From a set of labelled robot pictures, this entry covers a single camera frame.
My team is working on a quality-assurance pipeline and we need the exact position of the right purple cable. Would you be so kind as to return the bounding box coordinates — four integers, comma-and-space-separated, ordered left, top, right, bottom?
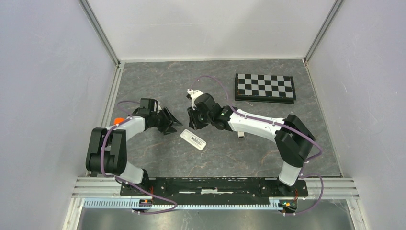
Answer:
190, 75, 324, 217

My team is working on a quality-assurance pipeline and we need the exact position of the orange tape roll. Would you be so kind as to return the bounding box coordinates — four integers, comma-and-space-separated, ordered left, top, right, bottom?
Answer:
113, 117, 125, 125

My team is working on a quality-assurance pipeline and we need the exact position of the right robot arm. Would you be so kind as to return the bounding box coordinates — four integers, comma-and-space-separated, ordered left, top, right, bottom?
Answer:
187, 89, 316, 196

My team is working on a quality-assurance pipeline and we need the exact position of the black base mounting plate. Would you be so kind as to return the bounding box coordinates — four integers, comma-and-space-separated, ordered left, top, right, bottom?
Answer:
120, 177, 309, 206

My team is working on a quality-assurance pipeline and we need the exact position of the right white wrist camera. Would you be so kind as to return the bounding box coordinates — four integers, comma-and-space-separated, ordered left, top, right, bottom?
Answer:
186, 89, 203, 107

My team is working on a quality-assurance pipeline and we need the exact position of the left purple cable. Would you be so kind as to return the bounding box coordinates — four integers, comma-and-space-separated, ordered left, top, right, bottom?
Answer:
100, 100, 178, 217

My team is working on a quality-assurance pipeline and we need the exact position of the black white chessboard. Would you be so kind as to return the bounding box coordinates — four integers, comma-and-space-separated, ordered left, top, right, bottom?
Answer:
234, 73, 296, 104

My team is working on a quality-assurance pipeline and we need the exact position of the white remote control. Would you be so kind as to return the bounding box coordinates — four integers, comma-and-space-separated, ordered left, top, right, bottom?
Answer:
180, 129, 207, 151

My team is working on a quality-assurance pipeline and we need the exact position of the purple cable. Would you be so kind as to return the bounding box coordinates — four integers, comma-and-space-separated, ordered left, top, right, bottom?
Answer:
100, 100, 178, 217
190, 75, 324, 217

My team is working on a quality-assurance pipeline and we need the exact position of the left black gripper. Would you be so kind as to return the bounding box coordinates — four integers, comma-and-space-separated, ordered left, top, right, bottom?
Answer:
150, 107, 182, 136

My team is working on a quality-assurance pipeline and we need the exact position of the long white plastic bar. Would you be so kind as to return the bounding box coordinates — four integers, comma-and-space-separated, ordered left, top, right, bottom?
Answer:
237, 131, 245, 138

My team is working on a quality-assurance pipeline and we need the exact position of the slotted cable duct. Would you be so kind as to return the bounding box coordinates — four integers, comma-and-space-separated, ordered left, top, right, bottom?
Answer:
83, 198, 291, 211

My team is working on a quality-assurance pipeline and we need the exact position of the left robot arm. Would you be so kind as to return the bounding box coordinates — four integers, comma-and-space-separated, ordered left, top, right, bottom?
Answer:
85, 98, 182, 195

